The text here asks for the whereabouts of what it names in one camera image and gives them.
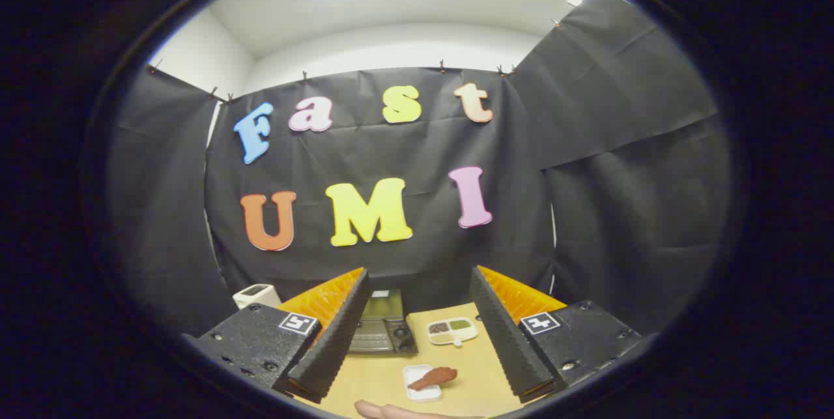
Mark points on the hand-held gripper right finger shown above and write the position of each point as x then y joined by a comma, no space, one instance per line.
505,334

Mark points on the reddish brown meat piece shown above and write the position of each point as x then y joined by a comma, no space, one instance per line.
435,376

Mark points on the white divided grain plate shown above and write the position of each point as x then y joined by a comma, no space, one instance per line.
451,333

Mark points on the white rectangular tray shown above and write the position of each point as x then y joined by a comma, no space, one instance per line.
423,395

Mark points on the white bread toaster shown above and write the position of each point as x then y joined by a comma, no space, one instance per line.
255,295

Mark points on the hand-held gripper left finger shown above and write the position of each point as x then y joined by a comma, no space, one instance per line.
339,331

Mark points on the black toaster oven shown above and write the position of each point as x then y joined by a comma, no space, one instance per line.
381,328

